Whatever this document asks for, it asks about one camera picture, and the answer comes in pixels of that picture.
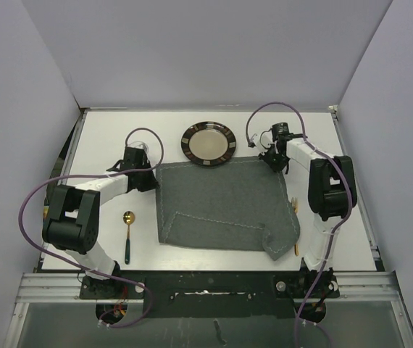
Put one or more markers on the aluminium frame rail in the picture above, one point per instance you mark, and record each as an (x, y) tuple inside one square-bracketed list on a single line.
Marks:
[(65, 287)]

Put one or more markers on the dark rimmed dinner plate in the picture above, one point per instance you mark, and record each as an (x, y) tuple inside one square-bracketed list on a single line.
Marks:
[(208, 144)]

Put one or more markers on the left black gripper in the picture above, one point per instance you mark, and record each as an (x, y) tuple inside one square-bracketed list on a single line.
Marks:
[(151, 184)]

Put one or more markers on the gold spoon green handle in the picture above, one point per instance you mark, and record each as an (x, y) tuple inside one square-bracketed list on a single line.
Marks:
[(129, 219)]

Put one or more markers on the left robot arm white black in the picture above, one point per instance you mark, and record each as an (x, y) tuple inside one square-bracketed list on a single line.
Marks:
[(72, 221)]

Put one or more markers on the grey cloth placemat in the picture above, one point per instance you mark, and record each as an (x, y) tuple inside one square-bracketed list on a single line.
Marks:
[(242, 205)]

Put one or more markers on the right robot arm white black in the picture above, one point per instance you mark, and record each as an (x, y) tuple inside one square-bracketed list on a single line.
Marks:
[(331, 190)]

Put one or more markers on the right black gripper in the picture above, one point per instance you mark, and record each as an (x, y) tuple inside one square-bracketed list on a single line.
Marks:
[(264, 155)]

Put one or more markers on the clear drinking glass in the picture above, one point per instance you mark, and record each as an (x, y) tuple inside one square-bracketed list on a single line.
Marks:
[(143, 145)]

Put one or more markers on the gold fork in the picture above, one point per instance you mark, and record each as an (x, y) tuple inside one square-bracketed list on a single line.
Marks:
[(295, 206)]

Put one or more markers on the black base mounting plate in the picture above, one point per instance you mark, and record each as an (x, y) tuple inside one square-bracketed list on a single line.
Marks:
[(219, 294)]

